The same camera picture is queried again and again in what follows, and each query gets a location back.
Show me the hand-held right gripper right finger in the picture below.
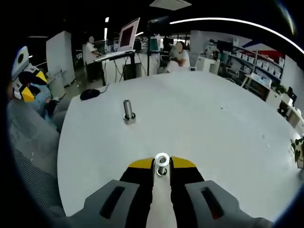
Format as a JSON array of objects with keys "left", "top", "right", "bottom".
[{"left": 170, "top": 156, "right": 274, "bottom": 228}]

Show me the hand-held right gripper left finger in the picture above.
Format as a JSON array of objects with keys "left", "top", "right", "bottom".
[{"left": 59, "top": 157, "right": 156, "bottom": 228}]

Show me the silver metal washer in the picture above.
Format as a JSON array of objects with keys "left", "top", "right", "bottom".
[{"left": 154, "top": 152, "right": 171, "bottom": 167}]

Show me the black washer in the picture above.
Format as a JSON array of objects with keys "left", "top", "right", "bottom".
[{"left": 123, "top": 113, "right": 137, "bottom": 123}]

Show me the thick threaded metal stud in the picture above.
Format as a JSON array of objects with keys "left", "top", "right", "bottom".
[{"left": 123, "top": 99, "right": 137, "bottom": 125}]

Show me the white partition panel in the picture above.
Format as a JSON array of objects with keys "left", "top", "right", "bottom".
[{"left": 46, "top": 30, "right": 76, "bottom": 88}]

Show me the black computer mouse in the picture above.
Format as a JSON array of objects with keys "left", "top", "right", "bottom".
[{"left": 80, "top": 88, "right": 101, "bottom": 101}]

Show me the grey mesh office chair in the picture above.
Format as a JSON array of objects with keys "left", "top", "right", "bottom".
[{"left": 7, "top": 99, "right": 68, "bottom": 218}]

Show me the white standing desk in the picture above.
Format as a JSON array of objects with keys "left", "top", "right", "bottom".
[{"left": 94, "top": 49, "right": 137, "bottom": 86}]

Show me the large white-framed display screen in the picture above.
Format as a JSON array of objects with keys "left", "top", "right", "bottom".
[{"left": 117, "top": 17, "right": 141, "bottom": 52}]

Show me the potted green plant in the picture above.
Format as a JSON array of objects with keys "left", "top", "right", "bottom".
[{"left": 290, "top": 137, "right": 304, "bottom": 169}]

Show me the shelf rack with white bins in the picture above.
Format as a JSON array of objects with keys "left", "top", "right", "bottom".
[{"left": 228, "top": 38, "right": 285, "bottom": 83}]

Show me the curved ceiling light strip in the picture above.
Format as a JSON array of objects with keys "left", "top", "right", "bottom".
[{"left": 170, "top": 17, "right": 304, "bottom": 53}]

